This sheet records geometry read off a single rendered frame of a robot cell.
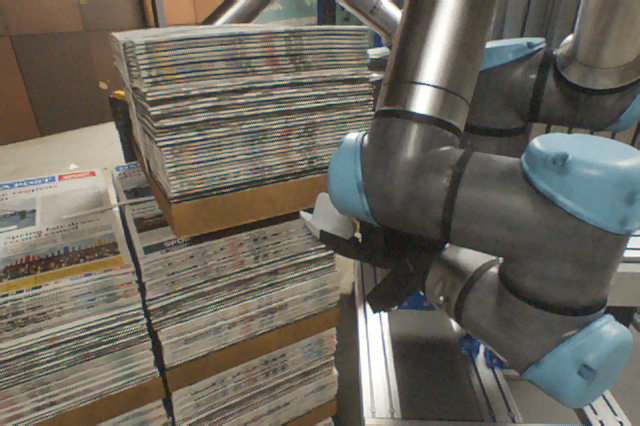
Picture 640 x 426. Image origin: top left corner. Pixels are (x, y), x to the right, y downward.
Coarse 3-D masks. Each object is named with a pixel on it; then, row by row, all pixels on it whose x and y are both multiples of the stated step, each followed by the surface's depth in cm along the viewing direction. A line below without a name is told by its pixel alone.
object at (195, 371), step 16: (304, 320) 69; (320, 320) 70; (336, 320) 73; (272, 336) 67; (288, 336) 68; (304, 336) 70; (224, 352) 63; (240, 352) 65; (256, 352) 66; (176, 368) 60; (192, 368) 61; (208, 368) 63; (224, 368) 64; (144, 384) 58; (160, 384) 59; (176, 384) 61; (96, 400) 55; (112, 400) 56; (128, 400) 58; (144, 400) 59; (336, 400) 82; (64, 416) 54; (80, 416) 55; (96, 416) 56; (112, 416) 58; (304, 416) 79; (320, 416) 82
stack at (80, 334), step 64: (0, 192) 69; (64, 192) 69; (128, 192) 69; (0, 256) 52; (64, 256) 53; (128, 256) 53; (192, 256) 55; (256, 256) 60; (320, 256) 65; (0, 320) 46; (64, 320) 49; (128, 320) 53; (192, 320) 58; (256, 320) 64; (0, 384) 48; (64, 384) 53; (128, 384) 57; (192, 384) 64; (256, 384) 70; (320, 384) 79
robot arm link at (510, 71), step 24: (504, 48) 65; (528, 48) 65; (480, 72) 68; (504, 72) 66; (528, 72) 65; (480, 96) 69; (504, 96) 67; (528, 96) 66; (480, 120) 71; (504, 120) 69; (528, 120) 70
